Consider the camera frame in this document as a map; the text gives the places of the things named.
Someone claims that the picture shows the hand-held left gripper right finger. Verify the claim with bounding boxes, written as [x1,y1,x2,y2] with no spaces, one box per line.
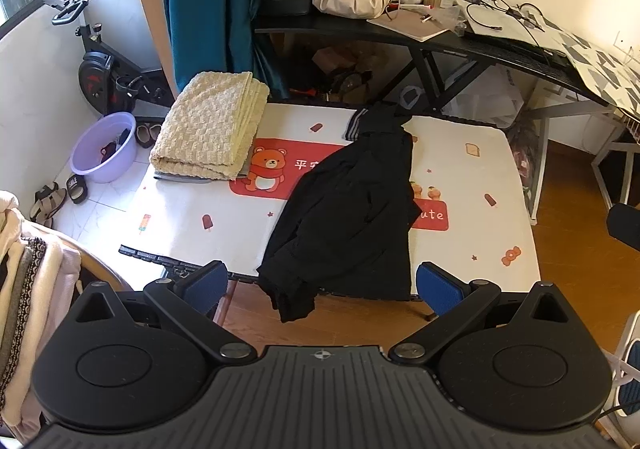
[388,261,583,364]

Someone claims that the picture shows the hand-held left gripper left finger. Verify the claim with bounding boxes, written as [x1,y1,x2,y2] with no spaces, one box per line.
[62,260,256,364]

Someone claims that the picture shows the black jacket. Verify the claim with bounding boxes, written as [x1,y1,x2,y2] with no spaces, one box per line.
[256,101,423,323]

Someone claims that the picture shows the pile of pale clothes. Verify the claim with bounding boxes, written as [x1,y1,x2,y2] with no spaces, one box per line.
[0,191,83,441]

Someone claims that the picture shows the dark clothes in basin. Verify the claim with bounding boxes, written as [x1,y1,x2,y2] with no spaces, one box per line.
[100,129,132,162]

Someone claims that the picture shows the wooden chair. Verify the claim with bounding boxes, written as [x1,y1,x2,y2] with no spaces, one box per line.
[50,224,132,294]

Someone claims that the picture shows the bear print folding table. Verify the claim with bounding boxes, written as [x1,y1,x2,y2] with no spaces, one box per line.
[118,101,542,311]

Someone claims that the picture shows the purple plastic basin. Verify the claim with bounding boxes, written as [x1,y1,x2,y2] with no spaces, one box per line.
[70,112,137,184]

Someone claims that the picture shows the cream folded waffle blanket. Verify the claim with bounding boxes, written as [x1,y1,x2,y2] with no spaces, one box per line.
[149,71,271,181]

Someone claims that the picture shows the beige flat shoes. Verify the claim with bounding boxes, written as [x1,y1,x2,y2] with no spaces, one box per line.
[135,123,163,148]

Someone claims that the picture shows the black slide slipper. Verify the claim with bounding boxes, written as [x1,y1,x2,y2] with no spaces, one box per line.
[66,174,89,204]

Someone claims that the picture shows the beige sandals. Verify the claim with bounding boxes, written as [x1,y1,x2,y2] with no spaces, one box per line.
[29,183,67,226]

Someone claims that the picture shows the white plastic bag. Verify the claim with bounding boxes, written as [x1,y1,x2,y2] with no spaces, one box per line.
[445,74,526,130]

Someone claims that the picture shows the white folding chair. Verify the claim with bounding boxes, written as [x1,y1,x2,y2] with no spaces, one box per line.
[607,311,640,430]

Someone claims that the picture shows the black exercise bike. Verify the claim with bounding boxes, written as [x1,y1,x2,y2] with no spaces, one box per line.
[42,0,176,120]

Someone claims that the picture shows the black desk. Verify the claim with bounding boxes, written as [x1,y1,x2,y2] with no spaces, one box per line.
[252,4,621,140]

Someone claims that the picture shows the cardboard box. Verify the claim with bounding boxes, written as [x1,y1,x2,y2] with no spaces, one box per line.
[312,46,362,76]

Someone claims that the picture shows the beige notebook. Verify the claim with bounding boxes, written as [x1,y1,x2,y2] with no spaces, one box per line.
[366,9,451,42]

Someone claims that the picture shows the geometric print cloth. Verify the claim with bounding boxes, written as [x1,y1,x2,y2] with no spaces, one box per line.
[542,16,640,110]

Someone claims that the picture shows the teal curtain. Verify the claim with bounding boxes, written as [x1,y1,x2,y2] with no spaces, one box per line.
[155,0,291,100]

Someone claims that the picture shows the beige curtain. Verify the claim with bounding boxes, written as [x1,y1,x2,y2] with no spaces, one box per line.
[122,0,176,94]

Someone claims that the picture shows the white metal frame rack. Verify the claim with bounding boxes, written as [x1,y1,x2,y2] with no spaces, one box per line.
[592,109,640,210]

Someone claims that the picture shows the black cables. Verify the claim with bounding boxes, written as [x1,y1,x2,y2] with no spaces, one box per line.
[465,0,547,33]

